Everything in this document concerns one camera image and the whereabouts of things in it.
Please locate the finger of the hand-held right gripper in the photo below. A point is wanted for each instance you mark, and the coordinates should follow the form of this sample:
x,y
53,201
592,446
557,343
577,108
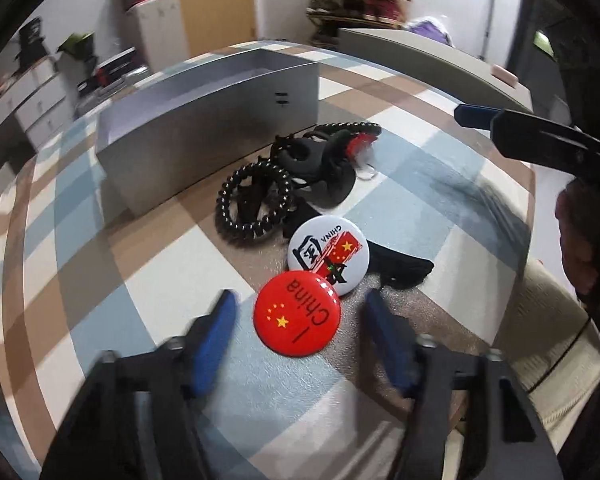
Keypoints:
x,y
472,115

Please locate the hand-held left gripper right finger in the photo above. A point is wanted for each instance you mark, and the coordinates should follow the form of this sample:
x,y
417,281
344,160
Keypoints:
x,y
390,345

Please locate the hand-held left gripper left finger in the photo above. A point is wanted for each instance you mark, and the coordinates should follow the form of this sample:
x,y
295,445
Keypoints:
x,y
215,340

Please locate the red round badge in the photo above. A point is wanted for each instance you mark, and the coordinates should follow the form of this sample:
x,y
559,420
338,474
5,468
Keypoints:
x,y
300,330

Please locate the red hair clip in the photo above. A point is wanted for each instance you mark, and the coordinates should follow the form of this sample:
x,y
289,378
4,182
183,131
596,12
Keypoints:
x,y
360,147

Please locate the white round badge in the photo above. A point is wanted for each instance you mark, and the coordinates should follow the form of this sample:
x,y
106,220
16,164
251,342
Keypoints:
x,y
310,240

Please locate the black scrunchie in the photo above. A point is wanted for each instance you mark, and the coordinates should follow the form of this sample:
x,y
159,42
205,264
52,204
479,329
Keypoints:
x,y
332,187

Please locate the black claw clip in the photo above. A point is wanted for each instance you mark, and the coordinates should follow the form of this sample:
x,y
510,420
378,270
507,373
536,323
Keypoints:
x,y
300,157

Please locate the grey storage box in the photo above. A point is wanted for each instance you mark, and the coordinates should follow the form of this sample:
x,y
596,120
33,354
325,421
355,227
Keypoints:
x,y
180,150

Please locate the person's right hand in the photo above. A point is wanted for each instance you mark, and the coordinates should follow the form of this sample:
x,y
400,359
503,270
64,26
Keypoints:
x,y
577,235

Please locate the small pink object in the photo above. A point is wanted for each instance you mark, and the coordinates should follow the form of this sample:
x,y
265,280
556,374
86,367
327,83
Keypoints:
x,y
504,74

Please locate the flat black hair clip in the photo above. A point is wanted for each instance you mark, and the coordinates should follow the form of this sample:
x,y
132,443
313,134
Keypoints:
x,y
405,267

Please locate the purple cloth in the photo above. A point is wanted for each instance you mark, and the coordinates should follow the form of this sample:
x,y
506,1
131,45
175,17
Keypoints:
x,y
430,27

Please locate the checkered tablecloth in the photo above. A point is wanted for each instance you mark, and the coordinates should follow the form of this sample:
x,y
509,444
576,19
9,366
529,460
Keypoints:
x,y
130,285

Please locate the beige fabric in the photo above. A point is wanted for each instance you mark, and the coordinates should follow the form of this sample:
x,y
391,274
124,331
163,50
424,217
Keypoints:
x,y
545,340

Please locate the wooden door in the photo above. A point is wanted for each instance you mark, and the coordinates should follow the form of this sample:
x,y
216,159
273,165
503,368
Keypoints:
x,y
215,5

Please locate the black box with red print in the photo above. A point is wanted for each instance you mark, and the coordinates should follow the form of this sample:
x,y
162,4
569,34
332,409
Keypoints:
x,y
115,67

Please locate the white drawer desk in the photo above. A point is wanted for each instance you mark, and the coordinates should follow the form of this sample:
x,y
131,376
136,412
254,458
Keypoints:
x,y
35,100

